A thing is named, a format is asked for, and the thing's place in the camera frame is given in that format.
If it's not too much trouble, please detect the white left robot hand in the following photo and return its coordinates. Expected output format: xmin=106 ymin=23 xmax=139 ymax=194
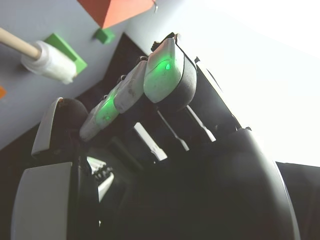
xmin=11 ymin=31 xmax=301 ymax=240

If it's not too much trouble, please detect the large orange wooden block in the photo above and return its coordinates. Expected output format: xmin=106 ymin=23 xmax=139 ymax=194
xmin=76 ymin=0 xmax=156 ymax=30

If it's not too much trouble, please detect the wooden mallet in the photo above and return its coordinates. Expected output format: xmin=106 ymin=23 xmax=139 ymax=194
xmin=0 ymin=26 xmax=78 ymax=85

